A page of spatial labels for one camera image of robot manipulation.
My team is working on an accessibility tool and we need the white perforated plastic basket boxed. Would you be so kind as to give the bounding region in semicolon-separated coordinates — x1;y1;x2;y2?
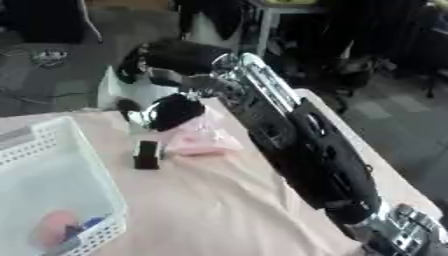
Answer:
0;116;130;256

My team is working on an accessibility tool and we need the black cabinet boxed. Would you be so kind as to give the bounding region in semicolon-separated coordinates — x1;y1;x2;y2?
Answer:
0;0;88;45

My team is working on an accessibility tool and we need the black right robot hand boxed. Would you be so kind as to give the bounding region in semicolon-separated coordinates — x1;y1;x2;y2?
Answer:
113;37;237;133

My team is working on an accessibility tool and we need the small black box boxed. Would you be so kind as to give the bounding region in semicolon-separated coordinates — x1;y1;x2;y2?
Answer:
131;139;163;171

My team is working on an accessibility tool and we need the black office chair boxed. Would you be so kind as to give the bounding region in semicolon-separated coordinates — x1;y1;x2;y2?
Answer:
325;39;399;115

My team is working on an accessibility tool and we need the blue toy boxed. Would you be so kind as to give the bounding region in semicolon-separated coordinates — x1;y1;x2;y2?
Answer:
63;216;111;240

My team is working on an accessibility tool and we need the coiled cable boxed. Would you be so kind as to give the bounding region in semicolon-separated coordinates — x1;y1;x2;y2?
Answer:
29;47;70;69

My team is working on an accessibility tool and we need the pink round toy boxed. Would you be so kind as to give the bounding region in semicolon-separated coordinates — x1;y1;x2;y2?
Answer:
29;210;83;250

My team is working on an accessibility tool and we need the white table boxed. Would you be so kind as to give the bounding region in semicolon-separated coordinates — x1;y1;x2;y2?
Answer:
253;2;331;58

